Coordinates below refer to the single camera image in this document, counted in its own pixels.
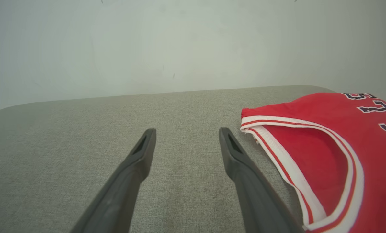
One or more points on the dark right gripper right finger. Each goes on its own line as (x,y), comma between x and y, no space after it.
(261,204)

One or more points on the red jersey with white trim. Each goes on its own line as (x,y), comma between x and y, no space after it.
(368,145)

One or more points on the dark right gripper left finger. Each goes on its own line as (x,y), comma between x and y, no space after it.
(118,200)

